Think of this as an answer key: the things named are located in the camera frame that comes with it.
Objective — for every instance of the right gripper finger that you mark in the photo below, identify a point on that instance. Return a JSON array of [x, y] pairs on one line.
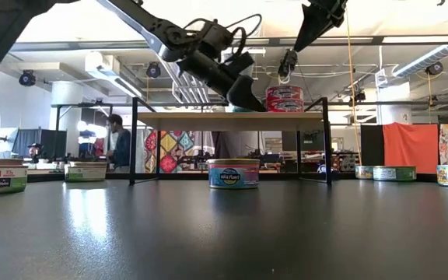
[[311, 27]]

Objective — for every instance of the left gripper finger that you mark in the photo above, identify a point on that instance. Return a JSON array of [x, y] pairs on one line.
[[247, 95]]

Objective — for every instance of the teal skipjack tuna can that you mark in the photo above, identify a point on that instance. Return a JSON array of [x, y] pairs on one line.
[[236, 110]]

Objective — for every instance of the hanging black device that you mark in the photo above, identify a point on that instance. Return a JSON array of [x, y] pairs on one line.
[[288, 64]]

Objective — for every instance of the colourful patchwork quilt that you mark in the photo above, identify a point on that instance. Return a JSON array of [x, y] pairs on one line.
[[169, 151]]

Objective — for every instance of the person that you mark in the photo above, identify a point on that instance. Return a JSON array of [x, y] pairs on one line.
[[120, 144], [34, 151]]

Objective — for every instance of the black panel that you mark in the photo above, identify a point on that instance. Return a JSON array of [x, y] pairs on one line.
[[372, 145]]

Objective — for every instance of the orange cloth panel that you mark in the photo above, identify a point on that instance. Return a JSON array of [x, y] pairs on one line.
[[410, 148]]

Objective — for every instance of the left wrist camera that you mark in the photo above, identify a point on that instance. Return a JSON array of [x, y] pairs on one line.
[[243, 64]]

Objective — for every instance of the wooden shelf with black frame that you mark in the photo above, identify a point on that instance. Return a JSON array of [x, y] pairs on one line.
[[208, 121]]

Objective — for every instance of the black ceiling camera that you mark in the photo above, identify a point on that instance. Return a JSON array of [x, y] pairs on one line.
[[27, 78], [153, 70], [435, 68]]

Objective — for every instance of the black metal background frame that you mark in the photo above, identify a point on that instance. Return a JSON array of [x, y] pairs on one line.
[[80, 105]]

